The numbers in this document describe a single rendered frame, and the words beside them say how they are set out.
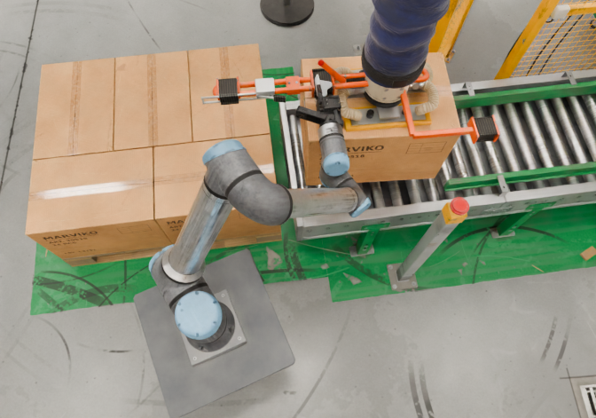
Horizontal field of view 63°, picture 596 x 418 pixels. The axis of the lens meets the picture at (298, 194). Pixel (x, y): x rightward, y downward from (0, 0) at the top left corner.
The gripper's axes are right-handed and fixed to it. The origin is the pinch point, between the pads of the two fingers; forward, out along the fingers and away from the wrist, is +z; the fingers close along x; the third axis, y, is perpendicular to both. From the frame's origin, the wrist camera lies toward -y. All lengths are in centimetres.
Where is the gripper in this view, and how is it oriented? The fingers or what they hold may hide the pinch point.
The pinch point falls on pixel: (315, 83)
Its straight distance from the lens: 185.5
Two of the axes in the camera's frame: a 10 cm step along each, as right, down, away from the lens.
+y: 9.9, -1.2, 0.7
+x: 0.1, -4.1, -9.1
